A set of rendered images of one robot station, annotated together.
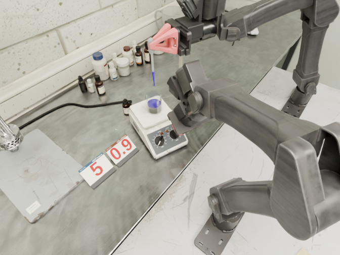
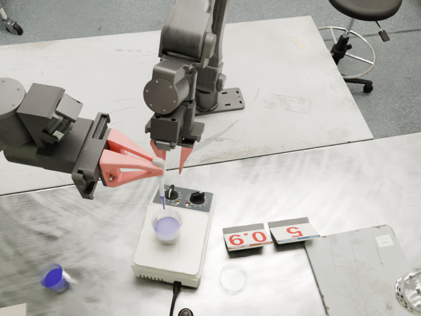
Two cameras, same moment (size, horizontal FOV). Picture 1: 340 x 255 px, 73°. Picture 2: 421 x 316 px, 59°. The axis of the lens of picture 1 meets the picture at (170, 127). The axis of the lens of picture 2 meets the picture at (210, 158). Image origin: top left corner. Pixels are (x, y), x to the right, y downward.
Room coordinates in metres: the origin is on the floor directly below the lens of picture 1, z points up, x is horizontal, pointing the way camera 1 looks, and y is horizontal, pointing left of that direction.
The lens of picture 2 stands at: (0.72, 0.25, 1.65)
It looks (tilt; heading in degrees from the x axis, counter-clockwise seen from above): 58 degrees down; 216
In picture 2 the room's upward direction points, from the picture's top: 5 degrees clockwise
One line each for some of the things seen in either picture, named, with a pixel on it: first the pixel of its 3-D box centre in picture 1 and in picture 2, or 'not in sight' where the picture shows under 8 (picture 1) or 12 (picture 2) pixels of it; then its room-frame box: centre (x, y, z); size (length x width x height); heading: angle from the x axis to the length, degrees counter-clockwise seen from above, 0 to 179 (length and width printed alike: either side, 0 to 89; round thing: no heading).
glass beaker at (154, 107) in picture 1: (153, 102); (168, 227); (0.56, 0.05, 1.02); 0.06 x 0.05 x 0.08; 137
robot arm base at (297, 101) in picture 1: (300, 95); not in sight; (0.70, -0.52, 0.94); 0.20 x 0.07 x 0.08; 142
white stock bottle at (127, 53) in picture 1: (127, 55); not in sight; (0.98, 0.20, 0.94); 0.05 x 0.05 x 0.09
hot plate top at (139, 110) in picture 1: (152, 111); (171, 238); (0.57, 0.06, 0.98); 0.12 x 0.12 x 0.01; 31
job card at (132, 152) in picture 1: (122, 150); (247, 236); (0.45, 0.16, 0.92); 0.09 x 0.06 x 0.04; 139
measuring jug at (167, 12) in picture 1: (170, 25); not in sight; (1.24, -0.01, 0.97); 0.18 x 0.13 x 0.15; 74
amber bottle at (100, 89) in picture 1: (99, 84); not in sight; (0.76, 0.29, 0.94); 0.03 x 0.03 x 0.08
